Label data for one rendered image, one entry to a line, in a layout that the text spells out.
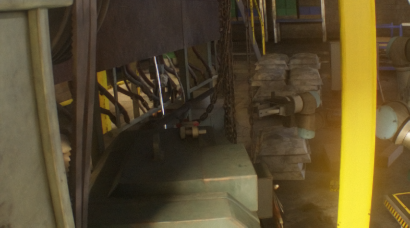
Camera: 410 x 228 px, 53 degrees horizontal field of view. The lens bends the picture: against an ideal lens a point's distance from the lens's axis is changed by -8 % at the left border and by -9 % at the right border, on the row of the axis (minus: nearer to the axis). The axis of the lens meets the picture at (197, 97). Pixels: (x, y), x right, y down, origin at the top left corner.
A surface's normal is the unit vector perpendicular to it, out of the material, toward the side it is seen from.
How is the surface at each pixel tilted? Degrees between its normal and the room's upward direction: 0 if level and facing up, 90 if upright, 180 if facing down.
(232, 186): 90
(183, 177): 0
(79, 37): 96
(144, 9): 90
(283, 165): 66
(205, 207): 0
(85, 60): 99
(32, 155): 90
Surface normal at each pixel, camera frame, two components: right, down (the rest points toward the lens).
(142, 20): 0.95, 0.00
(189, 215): -0.06, -0.98
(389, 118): -0.82, 0.13
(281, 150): -0.11, -0.28
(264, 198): 0.03, 0.18
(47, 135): -0.31, 0.19
